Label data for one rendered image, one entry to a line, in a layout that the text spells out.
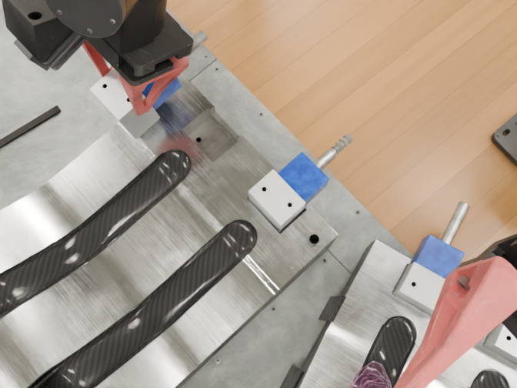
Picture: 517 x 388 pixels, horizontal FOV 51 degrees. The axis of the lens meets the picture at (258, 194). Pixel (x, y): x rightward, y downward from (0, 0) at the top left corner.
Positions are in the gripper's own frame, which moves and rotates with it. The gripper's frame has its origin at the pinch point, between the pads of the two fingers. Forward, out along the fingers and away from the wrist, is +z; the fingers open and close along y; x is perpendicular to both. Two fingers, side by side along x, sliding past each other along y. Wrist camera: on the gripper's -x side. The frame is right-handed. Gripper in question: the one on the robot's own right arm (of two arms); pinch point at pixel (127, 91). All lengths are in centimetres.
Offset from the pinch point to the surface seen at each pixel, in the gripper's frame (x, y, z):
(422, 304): 10.9, 35.7, 5.4
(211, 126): 8.4, 5.2, 5.9
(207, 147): 6.6, 6.8, 6.8
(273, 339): 1.4, 27.2, 17.7
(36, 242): -13.8, 3.9, 11.7
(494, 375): 13.2, 46.1, 8.5
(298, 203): 6.5, 19.9, 2.1
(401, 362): 7.3, 38.5, 10.4
